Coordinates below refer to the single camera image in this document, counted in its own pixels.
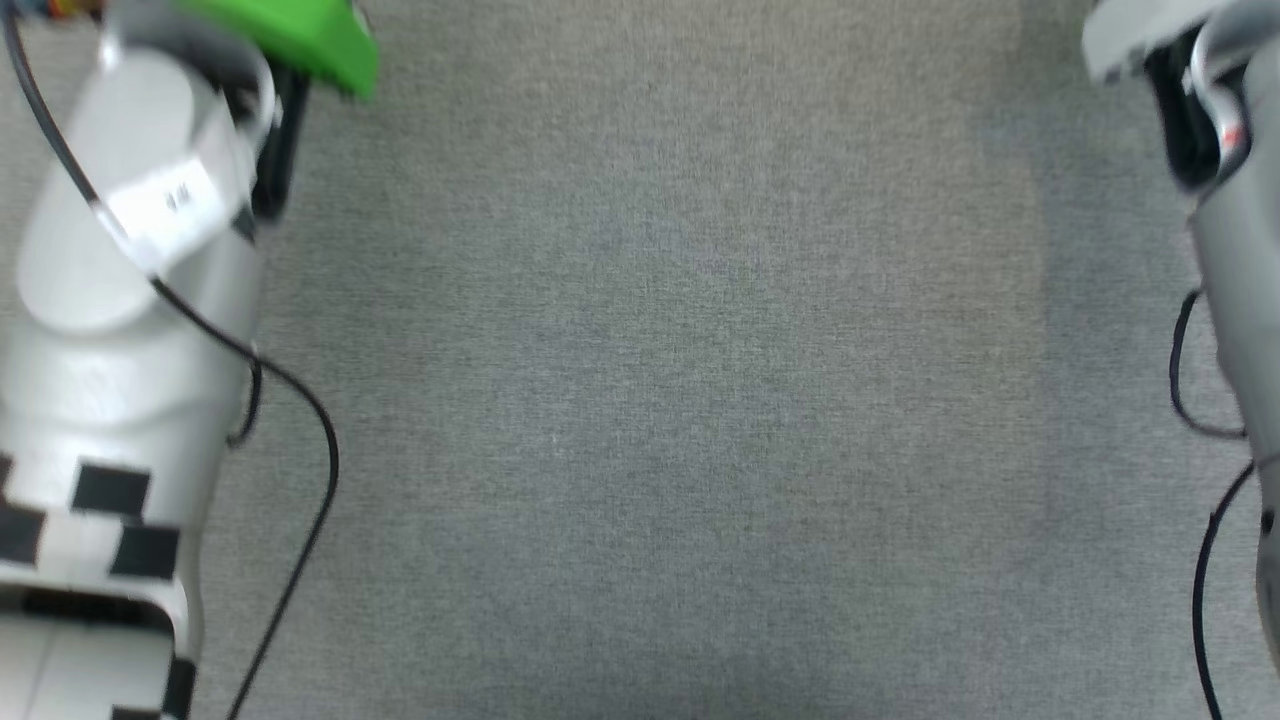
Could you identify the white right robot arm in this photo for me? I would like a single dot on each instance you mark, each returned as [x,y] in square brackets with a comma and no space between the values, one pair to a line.
[1245,250]

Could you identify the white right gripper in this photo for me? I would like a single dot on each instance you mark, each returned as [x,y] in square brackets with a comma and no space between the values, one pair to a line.
[1130,35]

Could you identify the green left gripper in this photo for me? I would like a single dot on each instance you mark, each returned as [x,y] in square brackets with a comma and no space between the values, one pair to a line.
[300,35]

